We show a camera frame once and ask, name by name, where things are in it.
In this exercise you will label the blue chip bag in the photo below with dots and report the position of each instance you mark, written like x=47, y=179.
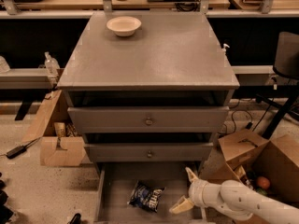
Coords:
x=145, y=197

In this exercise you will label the grey drawer cabinet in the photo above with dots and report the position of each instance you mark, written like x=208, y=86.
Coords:
x=173, y=60

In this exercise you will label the clear plastic bottle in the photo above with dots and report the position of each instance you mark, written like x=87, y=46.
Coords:
x=51, y=64

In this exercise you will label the white pump dispenser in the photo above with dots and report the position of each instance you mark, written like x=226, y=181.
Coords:
x=225, y=48

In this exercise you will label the grey middle drawer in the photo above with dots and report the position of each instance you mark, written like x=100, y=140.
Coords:
x=125, y=152

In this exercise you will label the cardboard box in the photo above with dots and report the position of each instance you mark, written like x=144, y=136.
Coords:
x=65, y=151
x=276, y=159

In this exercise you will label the grey open bottom drawer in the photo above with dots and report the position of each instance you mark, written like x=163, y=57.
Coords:
x=117, y=181

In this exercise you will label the right cardboard box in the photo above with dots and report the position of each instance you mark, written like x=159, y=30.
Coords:
x=276, y=159

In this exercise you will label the grey top drawer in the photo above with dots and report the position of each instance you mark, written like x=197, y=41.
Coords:
x=147, y=120

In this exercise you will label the white bowl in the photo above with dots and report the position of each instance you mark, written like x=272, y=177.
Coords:
x=123, y=26

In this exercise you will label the black chair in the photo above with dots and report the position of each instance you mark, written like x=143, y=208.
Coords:
x=286, y=66

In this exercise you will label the wooden workbench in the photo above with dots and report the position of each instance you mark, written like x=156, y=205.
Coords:
x=278, y=5

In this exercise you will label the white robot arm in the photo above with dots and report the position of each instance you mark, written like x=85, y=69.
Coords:
x=235, y=200

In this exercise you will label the left cardboard box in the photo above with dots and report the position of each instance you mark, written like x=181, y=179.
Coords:
x=65, y=151

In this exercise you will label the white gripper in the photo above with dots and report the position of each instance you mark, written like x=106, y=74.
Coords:
x=196, y=191

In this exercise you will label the red apple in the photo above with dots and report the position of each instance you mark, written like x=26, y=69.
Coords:
x=262, y=182

